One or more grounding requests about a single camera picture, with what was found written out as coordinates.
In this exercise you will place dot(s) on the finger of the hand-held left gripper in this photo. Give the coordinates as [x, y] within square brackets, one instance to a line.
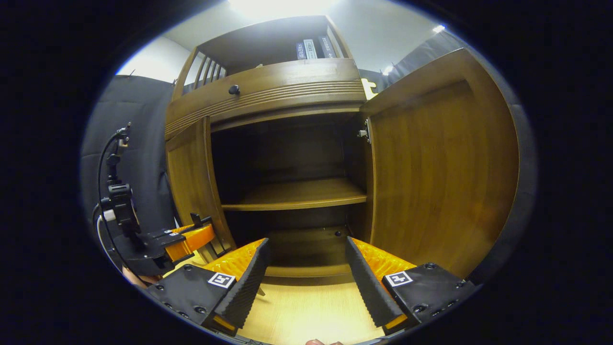
[191, 242]

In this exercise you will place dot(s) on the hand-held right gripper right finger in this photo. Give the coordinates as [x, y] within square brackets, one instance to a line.
[366, 282]

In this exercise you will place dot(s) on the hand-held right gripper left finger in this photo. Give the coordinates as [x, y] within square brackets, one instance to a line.
[249, 282]

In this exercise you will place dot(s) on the brown wooden double-door shoe cabinet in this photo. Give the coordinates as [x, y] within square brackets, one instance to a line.
[287, 143]

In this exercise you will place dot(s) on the metal door hinge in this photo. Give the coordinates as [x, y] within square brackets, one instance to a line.
[365, 132]

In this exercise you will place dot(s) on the wooden inner shelf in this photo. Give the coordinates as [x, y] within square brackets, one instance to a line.
[297, 194]

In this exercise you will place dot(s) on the black backdrop cloth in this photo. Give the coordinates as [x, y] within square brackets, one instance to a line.
[148, 143]

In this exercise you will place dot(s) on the black drawer knob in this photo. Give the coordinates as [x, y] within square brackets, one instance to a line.
[233, 89]

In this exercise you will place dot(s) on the dark blue book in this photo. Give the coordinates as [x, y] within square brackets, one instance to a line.
[300, 51]

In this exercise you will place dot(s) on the grey spine book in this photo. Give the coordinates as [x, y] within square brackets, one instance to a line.
[310, 49]

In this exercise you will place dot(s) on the black book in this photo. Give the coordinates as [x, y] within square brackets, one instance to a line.
[327, 47]

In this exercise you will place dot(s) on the large ceiling light panel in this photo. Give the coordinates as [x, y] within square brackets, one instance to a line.
[282, 7]

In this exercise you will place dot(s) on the small ceiling light panel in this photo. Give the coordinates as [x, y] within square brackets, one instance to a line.
[438, 28]

